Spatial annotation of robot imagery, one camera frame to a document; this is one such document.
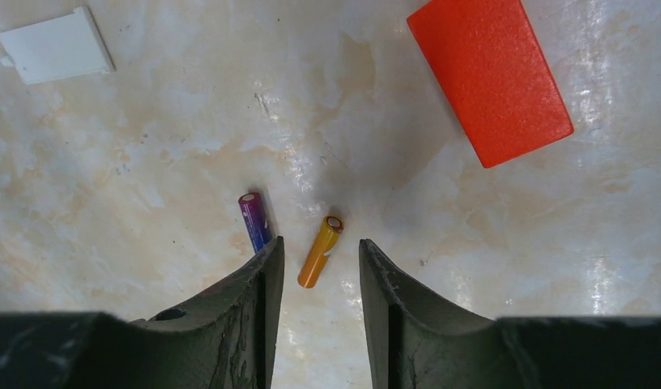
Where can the orange battery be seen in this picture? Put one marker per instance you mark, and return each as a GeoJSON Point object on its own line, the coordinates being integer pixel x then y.
{"type": "Point", "coordinates": [325, 241]}

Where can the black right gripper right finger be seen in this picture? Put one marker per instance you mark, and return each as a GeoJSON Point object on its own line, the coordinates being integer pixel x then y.
{"type": "Point", "coordinates": [418, 339]}

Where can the orange rectangular block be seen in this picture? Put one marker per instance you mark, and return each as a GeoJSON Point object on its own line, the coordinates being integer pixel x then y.
{"type": "Point", "coordinates": [490, 66]}

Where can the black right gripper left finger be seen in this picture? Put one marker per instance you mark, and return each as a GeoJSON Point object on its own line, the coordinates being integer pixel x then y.
{"type": "Point", "coordinates": [222, 337]}

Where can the white battery cover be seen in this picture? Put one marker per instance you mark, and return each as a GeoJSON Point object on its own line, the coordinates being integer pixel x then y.
{"type": "Point", "coordinates": [60, 48]}

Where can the purple blue battery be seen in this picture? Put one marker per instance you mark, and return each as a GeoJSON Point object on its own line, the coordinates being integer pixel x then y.
{"type": "Point", "coordinates": [255, 218]}

